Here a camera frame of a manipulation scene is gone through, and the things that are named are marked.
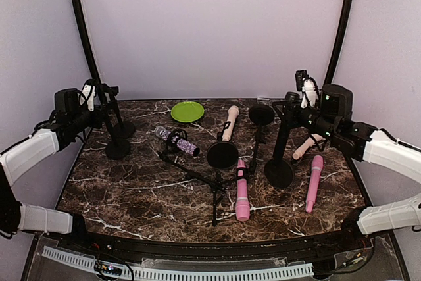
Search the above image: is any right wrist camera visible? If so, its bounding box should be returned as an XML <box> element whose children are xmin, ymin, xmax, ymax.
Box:
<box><xmin>295</xmin><ymin>70</ymin><xmax>320</xmax><ymax>108</ymax></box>

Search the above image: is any right black frame post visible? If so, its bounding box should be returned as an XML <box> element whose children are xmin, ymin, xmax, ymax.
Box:
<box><xmin>324</xmin><ymin>0</ymin><xmax>353</xmax><ymax>84</ymax></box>

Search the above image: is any white cable duct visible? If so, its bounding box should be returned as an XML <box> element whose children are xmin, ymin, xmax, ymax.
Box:
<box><xmin>41</xmin><ymin>246</ymin><xmax>314</xmax><ymax>280</ymax></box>

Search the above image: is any green plate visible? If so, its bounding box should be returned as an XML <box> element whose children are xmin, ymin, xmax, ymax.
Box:
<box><xmin>170</xmin><ymin>101</ymin><xmax>205</xmax><ymax>123</ymax></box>

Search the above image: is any black round-base mic stand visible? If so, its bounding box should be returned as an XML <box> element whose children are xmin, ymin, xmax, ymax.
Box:
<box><xmin>97</xmin><ymin>83</ymin><xmax>136</xmax><ymax>139</ymax></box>

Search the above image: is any purple glitter microphone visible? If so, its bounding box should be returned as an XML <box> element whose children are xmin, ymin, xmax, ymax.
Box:
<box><xmin>154</xmin><ymin>126</ymin><xmax>201</xmax><ymax>157</ymax></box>

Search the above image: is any black stand holding beige mic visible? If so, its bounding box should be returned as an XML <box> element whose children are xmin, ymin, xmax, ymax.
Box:
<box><xmin>206</xmin><ymin>129</ymin><xmax>238</xmax><ymax>169</ymax></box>

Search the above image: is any pink microphone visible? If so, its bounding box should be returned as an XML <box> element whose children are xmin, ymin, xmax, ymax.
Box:
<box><xmin>305</xmin><ymin>155</ymin><xmax>324</xmax><ymax>213</ymax></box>
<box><xmin>235</xmin><ymin>159</ymin><xmax>250</xmax><ymax>222</ymax></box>

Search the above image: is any black frame post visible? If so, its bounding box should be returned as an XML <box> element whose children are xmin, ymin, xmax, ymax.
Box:
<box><xmin>71</xmin><ymin>0</ymin><xmax>101</xmax><ymax>83</ymax></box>
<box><xmin>324</xmin><ymin>0</ymin><xmax>353</xmax><ymax>84</ymax></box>

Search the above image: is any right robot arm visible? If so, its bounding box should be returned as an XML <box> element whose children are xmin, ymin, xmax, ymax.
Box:
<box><xmin>271</xmin><ymin>84</ymin><xmax>420</xmax><ymax>251</ymax></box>

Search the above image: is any black empty mic stand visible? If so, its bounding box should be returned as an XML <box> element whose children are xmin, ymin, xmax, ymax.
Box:
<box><xmin>249</xmin><ymin>104</ymin><xmax>275</xmax><ymax>175</ymax></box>

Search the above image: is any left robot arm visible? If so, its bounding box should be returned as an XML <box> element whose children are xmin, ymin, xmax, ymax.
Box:
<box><xmin>1</xmin><ymin>84</ymin><xmax>102</xmax><ymax>252</ymax></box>

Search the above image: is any left black frame post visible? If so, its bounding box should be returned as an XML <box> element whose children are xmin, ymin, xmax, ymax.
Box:
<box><xmin>71</xmin><ymin>0</ymin><xmax>101</xmax><ymax>83</ymax></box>

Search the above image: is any pink microphone front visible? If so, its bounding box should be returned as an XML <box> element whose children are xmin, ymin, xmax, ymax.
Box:
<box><xmin>235</xmin><ymin>159</ymin><xmax>250</xmax><ymax>222</ymax></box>

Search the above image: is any black microphone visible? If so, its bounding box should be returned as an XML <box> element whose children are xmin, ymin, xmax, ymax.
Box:
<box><xmin>272</xmin><ymin>92</ymin><xmax>300</xmax><ymax>162</ymax></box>

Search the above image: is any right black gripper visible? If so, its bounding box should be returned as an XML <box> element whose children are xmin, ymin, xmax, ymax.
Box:
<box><xmin>274</xmin><ymin>98</ymin><xmax>339</xmax><ymax>141</ymax></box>

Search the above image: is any black tripod mic stand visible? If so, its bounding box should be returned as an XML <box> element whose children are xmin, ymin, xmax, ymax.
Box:
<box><xmin>158</xmin><ymin>147</ymin><xmax>226</xmax><ymax>227</ymax></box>

